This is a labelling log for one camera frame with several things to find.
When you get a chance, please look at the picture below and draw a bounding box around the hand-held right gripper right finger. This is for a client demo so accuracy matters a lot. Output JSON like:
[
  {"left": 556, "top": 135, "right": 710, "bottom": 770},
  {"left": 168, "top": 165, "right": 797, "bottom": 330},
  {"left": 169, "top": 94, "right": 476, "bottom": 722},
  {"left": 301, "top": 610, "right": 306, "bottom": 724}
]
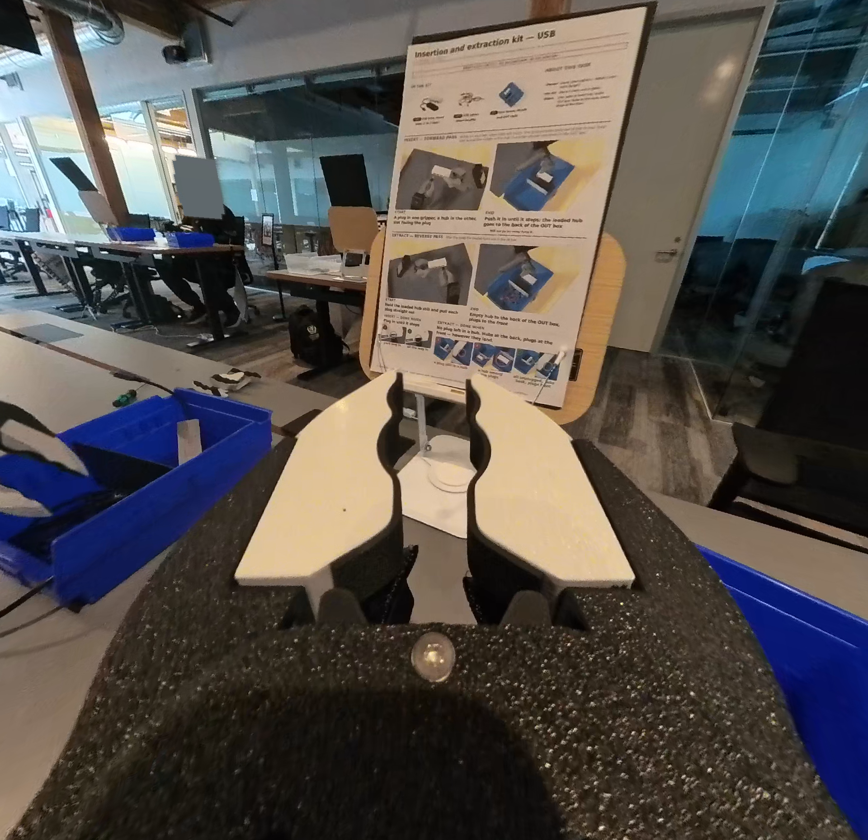
[{"left": 464, "top": 375, "right": 636, "bottom": 593}]

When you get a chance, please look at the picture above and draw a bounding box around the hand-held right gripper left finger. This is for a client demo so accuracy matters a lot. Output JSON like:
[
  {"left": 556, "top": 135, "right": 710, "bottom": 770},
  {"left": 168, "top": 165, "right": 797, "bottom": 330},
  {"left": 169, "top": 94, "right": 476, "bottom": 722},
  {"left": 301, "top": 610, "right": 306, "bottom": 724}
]
[{"left": 234, "top": 370, "right": 408, "bottom": 620}]

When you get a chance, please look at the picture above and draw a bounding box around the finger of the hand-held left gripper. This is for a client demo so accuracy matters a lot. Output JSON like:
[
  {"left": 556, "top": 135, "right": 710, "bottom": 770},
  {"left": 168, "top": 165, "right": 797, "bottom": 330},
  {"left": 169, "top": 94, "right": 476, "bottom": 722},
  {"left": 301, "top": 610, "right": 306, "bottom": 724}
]
[
  {"left": 0, "top": 484, "right": 53, "bottom": 519},
  {"left": 0, "top": 399, "right": 90, "bottom": 479}
]

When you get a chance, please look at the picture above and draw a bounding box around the blue plastic bin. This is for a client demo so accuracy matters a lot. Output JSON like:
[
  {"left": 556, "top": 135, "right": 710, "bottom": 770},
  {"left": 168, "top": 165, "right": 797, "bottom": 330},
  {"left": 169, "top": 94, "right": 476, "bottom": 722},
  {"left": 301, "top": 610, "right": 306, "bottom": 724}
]
[
  {"left": 0, "top": 388, "right": 274, "bottom": 608},
  {"left": 698, "top": 545, "right": 868, "bottom": 840}
]

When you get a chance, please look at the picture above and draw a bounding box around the black divider panel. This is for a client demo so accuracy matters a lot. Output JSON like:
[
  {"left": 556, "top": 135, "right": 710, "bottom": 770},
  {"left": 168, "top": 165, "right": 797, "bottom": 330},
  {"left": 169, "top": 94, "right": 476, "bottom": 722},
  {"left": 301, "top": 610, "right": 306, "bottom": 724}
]
[{"left": 64, "top": 442, "right": 174, "bottom": 495}]

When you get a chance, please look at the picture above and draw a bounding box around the black backpack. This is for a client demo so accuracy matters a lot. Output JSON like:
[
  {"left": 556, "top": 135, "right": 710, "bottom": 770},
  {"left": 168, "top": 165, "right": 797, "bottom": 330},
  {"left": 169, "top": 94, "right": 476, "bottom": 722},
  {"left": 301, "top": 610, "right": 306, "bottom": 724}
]
[{"left": 288, "top": 305, "right": 344, "bottom": 371}]

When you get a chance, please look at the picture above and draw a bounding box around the long office table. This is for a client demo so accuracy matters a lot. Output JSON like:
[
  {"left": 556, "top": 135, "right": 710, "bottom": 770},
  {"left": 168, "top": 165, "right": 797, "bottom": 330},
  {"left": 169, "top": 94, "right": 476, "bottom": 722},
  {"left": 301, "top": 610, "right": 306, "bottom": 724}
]
[{"left": 0, "top": 229, "right": 246, "bottom": 345}]

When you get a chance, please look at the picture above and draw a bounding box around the wooden office table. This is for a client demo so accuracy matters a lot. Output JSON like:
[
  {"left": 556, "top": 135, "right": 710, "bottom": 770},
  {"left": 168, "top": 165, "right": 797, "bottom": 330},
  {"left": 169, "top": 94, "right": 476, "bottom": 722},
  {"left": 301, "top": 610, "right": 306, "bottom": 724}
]
[{"left": 266, "top": 266, "right": 372, "bottom": 381}]

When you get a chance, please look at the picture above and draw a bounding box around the wooden display stand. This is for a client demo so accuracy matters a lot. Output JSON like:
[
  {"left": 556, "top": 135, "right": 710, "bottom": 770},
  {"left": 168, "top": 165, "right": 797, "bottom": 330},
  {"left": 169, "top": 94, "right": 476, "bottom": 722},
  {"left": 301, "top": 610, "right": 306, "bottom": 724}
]
[{"left": 329, "top": 206, "right": 379, "bottom": 273}]

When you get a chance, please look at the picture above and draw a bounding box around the black display board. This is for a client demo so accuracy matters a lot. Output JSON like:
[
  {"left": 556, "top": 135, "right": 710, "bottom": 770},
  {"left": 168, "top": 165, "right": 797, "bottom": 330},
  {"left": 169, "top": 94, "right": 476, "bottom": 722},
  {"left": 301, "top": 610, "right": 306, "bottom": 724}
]
[{"left": 319, "top": 154, "right": 373, "bottom": 209}]

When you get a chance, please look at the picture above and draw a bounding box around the grey door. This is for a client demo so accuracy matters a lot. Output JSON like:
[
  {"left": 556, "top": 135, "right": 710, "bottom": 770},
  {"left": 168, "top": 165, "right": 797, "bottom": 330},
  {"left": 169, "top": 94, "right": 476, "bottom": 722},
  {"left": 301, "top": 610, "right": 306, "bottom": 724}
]
[{"left": 607, "top": 6, "right": 770, "bottom": 356}]

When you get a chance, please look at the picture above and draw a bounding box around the instruction poster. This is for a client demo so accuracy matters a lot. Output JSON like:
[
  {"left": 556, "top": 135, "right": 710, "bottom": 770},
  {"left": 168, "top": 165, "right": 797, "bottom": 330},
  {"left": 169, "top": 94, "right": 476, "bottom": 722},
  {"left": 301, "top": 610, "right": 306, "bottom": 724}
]
[{"left": 383, "top": 3, "right": 657, "bottom": 408}]

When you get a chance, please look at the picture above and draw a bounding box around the green-handled screwdriver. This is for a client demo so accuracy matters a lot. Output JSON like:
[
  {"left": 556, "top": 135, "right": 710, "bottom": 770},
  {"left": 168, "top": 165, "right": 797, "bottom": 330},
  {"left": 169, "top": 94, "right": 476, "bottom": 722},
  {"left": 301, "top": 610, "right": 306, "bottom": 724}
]
[{"left": 110, "top": 372, "right": 180, "bottom": 409}]

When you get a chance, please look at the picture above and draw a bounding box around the black ceiling camera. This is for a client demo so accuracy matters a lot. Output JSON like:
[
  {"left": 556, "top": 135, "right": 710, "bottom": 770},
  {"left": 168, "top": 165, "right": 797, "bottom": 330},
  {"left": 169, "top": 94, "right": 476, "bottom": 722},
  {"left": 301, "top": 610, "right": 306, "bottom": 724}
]
[{"left": 161, "top": 23, "right": 208, "bottom": 66}]

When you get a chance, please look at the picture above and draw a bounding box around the silver ventilation duct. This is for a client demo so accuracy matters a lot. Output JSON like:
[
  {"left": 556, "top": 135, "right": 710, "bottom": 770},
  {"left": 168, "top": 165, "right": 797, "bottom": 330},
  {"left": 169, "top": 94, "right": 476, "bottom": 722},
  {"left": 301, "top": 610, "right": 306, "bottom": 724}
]
[{"left": 0, "top": 0, "right": 127, "bottom": 45}]

